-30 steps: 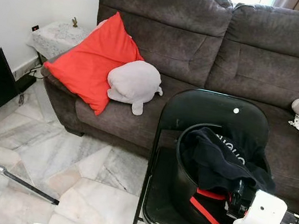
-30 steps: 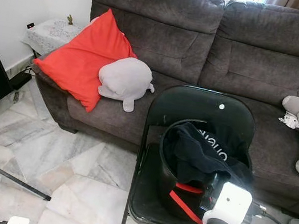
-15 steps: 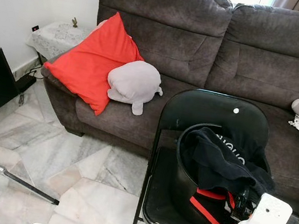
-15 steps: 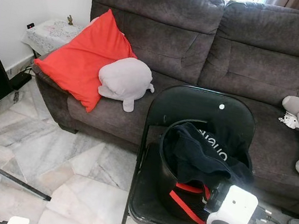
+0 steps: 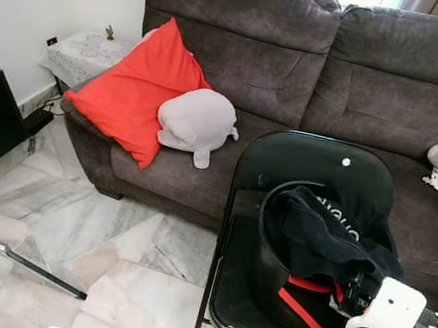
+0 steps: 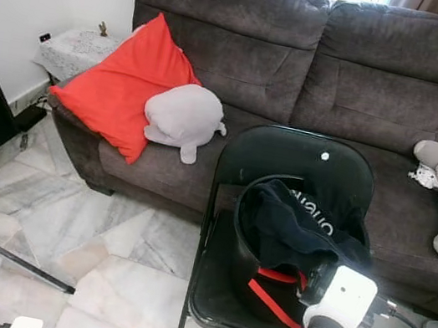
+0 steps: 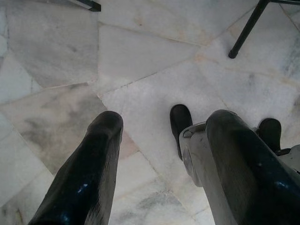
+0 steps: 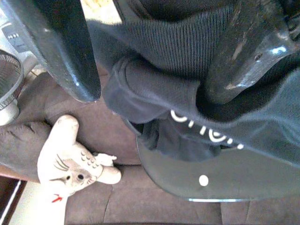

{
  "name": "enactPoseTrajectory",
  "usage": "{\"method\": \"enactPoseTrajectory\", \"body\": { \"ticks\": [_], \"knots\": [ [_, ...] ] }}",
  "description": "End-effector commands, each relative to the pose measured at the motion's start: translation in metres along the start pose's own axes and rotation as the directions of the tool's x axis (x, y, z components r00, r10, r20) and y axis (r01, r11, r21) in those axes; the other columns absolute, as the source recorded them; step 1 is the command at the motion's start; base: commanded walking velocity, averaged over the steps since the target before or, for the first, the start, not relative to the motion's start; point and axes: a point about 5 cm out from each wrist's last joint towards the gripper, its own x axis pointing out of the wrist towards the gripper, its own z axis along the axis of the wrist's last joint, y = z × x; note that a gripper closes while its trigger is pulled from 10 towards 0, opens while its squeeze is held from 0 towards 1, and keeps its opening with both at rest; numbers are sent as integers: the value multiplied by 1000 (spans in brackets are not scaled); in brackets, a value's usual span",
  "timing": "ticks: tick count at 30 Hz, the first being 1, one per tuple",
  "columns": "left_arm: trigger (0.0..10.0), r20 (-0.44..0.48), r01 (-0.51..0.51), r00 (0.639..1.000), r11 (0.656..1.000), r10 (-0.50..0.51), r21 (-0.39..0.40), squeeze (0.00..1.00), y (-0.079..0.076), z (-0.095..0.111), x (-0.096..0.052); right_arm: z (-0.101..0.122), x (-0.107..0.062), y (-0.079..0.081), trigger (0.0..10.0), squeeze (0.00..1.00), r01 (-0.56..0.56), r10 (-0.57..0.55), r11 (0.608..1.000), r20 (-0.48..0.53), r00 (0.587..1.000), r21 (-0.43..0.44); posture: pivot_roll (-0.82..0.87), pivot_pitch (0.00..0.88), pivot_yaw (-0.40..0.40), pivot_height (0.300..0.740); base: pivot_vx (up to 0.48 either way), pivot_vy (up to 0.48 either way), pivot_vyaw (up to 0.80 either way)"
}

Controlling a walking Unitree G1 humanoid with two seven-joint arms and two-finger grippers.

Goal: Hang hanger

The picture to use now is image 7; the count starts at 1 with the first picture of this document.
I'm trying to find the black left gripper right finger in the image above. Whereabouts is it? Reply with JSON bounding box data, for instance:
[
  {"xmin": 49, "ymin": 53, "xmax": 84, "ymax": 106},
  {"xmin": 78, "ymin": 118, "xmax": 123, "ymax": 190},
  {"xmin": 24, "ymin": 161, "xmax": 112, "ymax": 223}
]
[{"xmin": 205, "ymin": 109, "xmax": 300, "ymax": 225}]

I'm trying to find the grey robot leg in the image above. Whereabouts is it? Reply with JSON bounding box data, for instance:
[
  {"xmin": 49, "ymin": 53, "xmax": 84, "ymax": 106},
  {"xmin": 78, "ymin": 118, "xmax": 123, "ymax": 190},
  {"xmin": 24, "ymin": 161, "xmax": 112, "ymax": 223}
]
[
  {"xmin": 255, "ymin": 118, "xmax": 300, "ymax": 175},
  {"xmin": 170, "ymin": 104, "xmax": 237, "ymax": 225}
]

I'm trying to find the grey robot left leg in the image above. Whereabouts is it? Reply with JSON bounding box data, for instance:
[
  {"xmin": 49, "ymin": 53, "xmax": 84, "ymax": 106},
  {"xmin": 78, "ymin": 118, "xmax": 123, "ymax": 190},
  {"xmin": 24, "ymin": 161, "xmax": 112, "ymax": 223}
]
[{"xmin": 170, "ymin": 104, "xmax": 237, "ymax": 225}]

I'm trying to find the grey robot right leg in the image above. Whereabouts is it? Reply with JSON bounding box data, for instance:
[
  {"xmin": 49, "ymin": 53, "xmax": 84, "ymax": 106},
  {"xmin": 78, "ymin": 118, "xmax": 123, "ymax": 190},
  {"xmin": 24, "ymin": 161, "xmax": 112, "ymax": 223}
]
[{"xmin": 255, "ymin": 118, "xmax": 300, "ymax": 175}]

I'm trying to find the marble-pattern folding table red edge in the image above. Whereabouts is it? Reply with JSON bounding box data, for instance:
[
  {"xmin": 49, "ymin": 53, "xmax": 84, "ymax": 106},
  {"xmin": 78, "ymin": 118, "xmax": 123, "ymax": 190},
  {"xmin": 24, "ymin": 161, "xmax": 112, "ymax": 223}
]
[{"xmin": 56, "ymin": 0, "xmax": 300, "ymax": 59}]

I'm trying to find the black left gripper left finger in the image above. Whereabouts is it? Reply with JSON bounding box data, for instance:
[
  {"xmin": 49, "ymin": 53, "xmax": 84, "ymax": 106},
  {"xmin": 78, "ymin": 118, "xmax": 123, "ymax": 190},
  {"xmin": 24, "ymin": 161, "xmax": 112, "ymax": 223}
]
[{"xmin": 28, "ymin": 111, "xmax": 124, "ymax": 225}]

